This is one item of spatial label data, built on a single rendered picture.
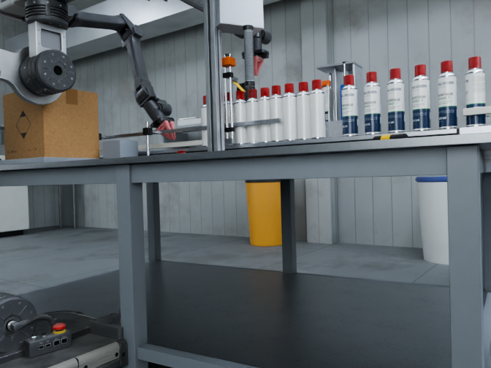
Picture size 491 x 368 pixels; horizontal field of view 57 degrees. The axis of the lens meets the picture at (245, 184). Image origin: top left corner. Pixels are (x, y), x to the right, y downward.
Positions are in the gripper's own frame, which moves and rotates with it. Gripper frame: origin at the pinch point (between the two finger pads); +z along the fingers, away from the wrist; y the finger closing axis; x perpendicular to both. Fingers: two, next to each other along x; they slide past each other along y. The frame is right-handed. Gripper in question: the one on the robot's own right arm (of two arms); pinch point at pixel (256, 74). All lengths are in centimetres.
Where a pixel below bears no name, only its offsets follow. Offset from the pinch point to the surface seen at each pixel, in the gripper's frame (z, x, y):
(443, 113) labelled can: 26, 25, -75
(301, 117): 22.8, 23.0, -28.7
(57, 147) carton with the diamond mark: 29, 56, 57
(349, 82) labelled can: 13, 23, -46
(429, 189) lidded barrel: 63, -228, -39
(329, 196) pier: 74, -306, 73
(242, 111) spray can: 18.2, 22.0, -4.6
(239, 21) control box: -11.5, 32.0, -10.6
